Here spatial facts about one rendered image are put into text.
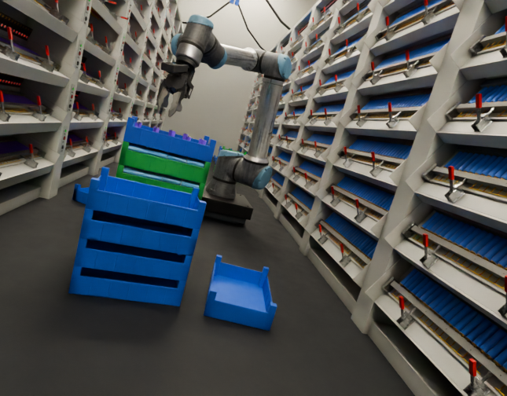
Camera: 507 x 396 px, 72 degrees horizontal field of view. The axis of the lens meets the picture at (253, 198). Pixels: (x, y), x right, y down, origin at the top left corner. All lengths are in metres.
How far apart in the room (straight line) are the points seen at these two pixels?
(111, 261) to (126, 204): 0.16
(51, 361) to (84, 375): 0.08
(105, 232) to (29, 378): 0.37
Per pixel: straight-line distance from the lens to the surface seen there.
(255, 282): 1.35
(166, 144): 1.24
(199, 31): 1.37
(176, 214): 0.98
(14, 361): 0.87
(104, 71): 2.48
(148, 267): 1.03
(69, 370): 0.84
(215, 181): 2.10
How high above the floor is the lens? 0.53
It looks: 10 degrees down
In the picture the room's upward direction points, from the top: 16 degrees clockwise
